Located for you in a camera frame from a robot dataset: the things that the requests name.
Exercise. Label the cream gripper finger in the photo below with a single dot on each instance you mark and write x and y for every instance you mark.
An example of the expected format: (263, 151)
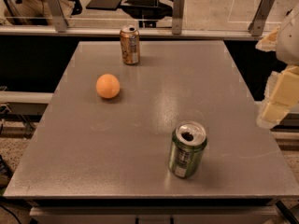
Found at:
(281, 94)
(269, 42)

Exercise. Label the orange fruit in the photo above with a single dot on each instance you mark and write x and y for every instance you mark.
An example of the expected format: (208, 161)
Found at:
(108, 86)

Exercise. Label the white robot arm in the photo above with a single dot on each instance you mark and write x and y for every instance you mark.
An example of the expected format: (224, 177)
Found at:
(287, 49)

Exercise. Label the green soda can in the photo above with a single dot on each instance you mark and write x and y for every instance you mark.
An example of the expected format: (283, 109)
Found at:
(188, 143)

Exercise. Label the gold brown soda can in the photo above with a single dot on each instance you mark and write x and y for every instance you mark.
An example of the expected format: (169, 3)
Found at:
(129, 37)

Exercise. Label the black office chair base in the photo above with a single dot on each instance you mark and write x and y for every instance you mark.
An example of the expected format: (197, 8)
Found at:
(147, 12)

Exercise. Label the grey side shelf left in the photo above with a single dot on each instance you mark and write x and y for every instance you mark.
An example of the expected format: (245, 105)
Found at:
(25, 103)

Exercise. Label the right metal rail bracket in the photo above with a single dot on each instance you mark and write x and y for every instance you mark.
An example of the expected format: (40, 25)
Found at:
(258, 23)

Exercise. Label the metal rail bracket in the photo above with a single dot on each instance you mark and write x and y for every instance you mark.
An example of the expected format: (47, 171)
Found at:
(57, 14)
(258, 23)
(177, 18)

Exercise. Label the middle metal rail bracket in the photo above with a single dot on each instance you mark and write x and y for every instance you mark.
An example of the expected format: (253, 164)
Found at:
(177, 18)

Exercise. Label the left metal rail bracket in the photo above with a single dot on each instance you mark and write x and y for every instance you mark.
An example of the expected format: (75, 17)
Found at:
(57, 14)

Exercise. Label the horizontal white rail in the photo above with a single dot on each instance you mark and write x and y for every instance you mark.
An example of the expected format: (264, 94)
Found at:
(144, 33)

